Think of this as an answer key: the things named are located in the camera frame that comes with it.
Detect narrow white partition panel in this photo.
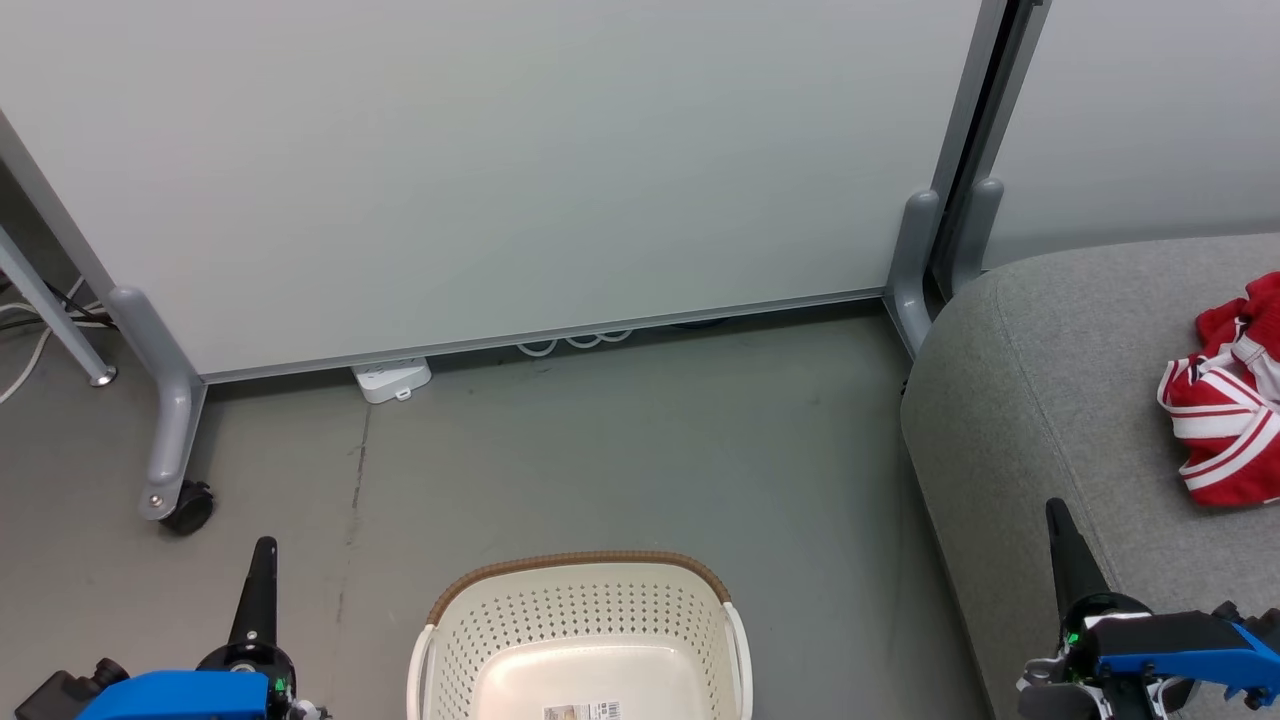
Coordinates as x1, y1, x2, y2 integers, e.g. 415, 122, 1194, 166
985, 0, 1280, 269

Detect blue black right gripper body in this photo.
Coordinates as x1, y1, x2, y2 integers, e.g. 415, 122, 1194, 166
1060, 593, 1280, 706

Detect coiled white cable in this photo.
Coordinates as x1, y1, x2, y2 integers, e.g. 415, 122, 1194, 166
517, 330, 634, 358

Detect grey metal table leg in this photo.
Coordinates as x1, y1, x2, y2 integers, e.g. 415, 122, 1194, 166
0, 225, 118, 388

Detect white floor cable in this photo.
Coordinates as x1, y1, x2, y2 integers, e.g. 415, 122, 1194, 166
0, 275, 106, 406

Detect grey fabric sofa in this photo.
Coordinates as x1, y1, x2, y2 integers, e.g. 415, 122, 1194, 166
900, 235, 1280, 720

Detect short grey partition foot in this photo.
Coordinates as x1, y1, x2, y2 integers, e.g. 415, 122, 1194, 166
885, 190, 943, 358
950, 177, 1004, 296

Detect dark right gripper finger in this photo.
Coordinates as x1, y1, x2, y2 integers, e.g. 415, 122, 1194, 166
1045, 497, 1113, 619

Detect wide white partition panel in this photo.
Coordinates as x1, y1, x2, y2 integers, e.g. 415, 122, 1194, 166
0, 0, 1011, 386

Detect cream perforated laundry basket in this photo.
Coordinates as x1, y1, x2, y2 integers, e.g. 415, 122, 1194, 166
407, 551, 753, 720

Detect white power strip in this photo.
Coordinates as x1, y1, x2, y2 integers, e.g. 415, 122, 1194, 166
352, 358, 433, 405

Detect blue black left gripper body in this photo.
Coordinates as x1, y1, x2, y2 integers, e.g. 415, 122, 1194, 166
78, 643, 326, 720

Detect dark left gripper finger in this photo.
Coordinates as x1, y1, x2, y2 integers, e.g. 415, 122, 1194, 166
230, 537, 280, 649

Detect red and white garment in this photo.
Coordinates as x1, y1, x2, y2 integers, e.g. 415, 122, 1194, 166
1157, 272, 1280, 509

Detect black caster wheel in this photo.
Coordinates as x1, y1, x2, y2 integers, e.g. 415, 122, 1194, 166
160, 480, 215, 535

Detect long grey partition leg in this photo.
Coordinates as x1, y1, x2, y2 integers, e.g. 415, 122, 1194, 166
108, 287, 206, 521

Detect black floor cables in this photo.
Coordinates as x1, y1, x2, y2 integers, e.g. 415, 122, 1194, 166
40, 280, 116, 331

